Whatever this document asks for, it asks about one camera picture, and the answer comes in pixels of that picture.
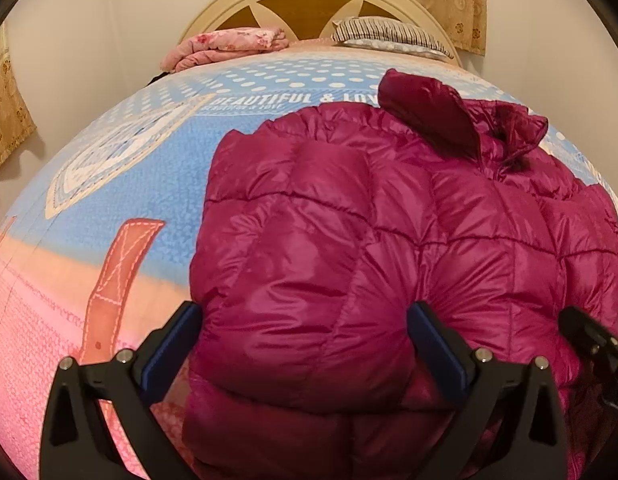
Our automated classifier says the folded pink floral quilt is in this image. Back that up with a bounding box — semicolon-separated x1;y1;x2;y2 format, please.
160;25;290;73

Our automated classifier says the printed blue pink blanket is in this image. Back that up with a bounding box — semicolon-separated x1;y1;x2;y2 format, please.
0;42;618;480

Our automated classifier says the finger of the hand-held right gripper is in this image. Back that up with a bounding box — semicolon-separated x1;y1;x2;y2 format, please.
559;305;618;411

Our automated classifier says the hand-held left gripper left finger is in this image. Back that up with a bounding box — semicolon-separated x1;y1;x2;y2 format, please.
39;301;204;480

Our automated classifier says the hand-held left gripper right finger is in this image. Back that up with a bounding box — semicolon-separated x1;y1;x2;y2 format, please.
408;301;570;480

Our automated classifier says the magenta puffer jacket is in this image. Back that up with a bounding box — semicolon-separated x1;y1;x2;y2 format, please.
181;67;618;480

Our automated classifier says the beige patterned curtain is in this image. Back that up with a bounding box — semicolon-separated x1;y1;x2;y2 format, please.
254;0;490;57
0;22;37;178

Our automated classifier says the striped pillow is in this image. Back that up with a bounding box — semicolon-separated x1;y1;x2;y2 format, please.
331;16;455;61

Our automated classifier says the cream wooden headboard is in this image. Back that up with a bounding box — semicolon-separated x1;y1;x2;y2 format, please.
178;0;464;68

